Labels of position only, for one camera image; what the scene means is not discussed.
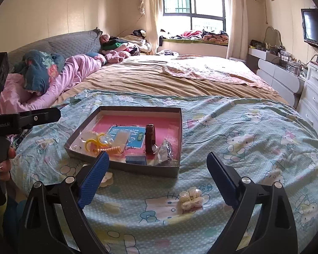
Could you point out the grey white dresser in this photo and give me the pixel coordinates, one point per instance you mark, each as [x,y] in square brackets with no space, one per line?
[288,85]

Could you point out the right cream curtain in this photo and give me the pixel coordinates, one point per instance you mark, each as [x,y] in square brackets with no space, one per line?
[237,29]

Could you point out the vanity mirror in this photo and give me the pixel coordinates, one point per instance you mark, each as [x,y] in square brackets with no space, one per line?
[272,37]

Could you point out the cream curtain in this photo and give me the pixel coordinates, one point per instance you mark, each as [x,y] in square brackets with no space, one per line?
[237,29]
[152,11]

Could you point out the dark floral pillow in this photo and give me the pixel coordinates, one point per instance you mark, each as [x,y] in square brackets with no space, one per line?
[39,70]

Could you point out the dark cardboard box tray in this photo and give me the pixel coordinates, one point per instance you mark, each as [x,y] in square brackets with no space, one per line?
[149,169]

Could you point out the clothes on window sill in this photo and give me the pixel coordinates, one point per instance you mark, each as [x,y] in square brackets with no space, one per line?
[196,36]

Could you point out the left hand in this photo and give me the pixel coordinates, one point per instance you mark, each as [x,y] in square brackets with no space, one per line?
[5,166]

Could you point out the cream flower hair claw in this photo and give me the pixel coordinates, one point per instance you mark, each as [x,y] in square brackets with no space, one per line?
[191,199]

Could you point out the pink quilt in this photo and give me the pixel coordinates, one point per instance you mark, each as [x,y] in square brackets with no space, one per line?
[14,98]

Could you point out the left cream curtain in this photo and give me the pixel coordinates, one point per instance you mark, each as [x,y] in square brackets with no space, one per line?
[152,11]

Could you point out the beige flower hair clip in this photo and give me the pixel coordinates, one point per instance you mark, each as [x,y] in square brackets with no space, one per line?
[107,180]

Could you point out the tan bed sheet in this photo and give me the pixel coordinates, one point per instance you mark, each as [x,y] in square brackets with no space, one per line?
[149,79]

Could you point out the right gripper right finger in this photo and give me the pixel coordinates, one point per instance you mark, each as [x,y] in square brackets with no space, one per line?
[275,230]

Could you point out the grey padded headboard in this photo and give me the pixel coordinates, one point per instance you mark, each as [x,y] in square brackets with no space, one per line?
[67,45]

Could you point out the bagged yellow hair clips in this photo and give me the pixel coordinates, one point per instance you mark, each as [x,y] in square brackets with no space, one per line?
[95,142]

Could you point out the window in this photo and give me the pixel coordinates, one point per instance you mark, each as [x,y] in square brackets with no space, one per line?
[182,15]

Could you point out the Hello Kitty bed sheet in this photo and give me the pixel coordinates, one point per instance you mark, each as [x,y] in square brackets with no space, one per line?
[265,140]

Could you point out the black television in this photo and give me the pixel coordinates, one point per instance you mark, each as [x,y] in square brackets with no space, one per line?
[310,26]

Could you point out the dark red wristwatch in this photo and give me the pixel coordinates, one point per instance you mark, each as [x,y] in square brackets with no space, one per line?
[150,139]

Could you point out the white drawer cabinet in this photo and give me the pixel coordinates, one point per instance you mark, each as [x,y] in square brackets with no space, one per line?
[308,103]

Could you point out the clothes pile on bed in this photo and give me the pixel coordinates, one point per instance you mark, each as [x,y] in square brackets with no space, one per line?
[116,49]

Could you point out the pink floral blanket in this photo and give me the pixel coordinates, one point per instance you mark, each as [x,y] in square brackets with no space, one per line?
[217,69]

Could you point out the small blue box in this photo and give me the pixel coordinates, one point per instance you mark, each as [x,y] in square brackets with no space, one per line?
[135,159]

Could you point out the bagged clear bead item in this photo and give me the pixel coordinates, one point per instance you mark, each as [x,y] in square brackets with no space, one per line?
[164,154]

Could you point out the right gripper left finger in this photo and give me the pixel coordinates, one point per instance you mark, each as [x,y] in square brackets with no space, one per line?
[40,230]

